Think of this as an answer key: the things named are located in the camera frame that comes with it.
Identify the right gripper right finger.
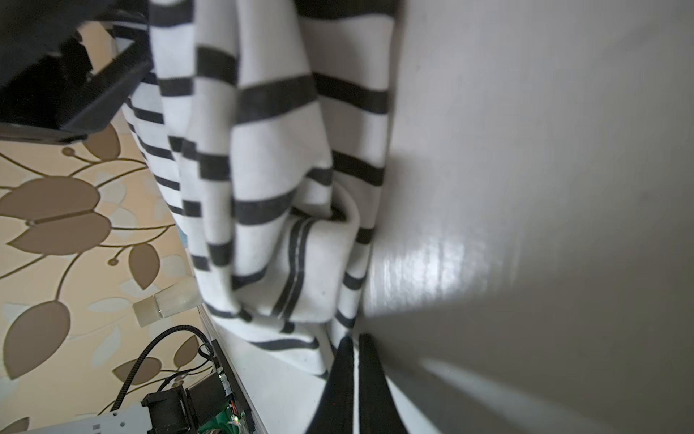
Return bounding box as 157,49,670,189
359,334,408,434

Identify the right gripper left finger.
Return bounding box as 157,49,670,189
307,336,354,434

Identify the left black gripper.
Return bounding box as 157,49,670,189
1,0,153,144

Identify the black white striped tank top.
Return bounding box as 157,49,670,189
110,1,399,378

